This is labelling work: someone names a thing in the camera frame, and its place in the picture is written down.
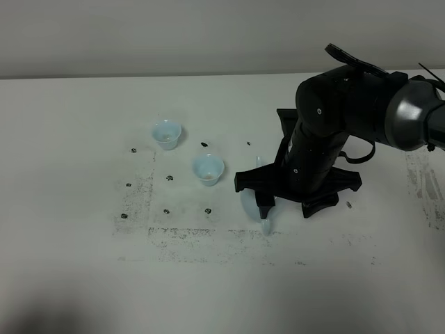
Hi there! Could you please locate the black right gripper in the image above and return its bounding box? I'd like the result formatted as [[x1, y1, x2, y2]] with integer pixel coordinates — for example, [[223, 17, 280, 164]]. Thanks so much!
[[234, 109, 362, 220]]

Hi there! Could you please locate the light blue porcelain teapot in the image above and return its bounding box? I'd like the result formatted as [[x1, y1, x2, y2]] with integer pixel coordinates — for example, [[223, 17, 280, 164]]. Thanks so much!
[[239, 155, 277, 237]]

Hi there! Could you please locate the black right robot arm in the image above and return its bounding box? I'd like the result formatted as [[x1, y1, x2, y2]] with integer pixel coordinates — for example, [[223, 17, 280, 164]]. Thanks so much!
[[234, 44, 444, 218]]

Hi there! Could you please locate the near light blue teacup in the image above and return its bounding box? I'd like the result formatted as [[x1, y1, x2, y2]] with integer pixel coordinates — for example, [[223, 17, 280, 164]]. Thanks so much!
[[192, 154, 225, 186]]

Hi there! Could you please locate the light blue teacup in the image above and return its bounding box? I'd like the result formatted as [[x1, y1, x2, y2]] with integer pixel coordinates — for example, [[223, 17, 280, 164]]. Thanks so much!
[[192, 154, 225, 186], [152, 119, 182, 150]]

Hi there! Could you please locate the far light blue teacup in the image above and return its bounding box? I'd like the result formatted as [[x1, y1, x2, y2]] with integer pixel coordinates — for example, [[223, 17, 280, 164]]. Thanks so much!
[[152, 119, 182, 150]]

